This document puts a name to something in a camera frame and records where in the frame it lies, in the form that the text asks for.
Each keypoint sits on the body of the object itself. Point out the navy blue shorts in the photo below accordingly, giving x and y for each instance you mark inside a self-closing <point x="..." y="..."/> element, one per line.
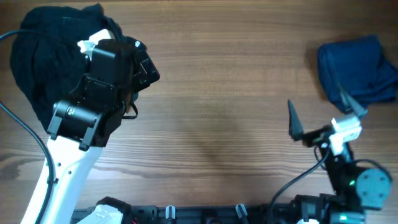
<point x="360" y="67"/>

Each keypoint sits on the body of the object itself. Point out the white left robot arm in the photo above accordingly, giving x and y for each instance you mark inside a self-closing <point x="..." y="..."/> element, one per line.
<point x="83" y="121"/>

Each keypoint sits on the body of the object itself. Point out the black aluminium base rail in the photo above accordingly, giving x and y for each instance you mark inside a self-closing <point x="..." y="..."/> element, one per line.
<point x="120" y="212"/>

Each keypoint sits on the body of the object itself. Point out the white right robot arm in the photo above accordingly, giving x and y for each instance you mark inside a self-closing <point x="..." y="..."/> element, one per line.
<point x="356" y="189"/>

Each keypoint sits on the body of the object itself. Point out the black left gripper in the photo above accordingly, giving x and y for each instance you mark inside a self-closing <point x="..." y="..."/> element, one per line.
<point x="142" y="81"/>

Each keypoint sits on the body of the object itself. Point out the black garment with logo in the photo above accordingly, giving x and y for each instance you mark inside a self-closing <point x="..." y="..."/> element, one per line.
<point x="45" y="60"/>

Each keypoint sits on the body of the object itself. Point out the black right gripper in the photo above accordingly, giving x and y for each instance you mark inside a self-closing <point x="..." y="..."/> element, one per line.
<point x="311" y="139"/>

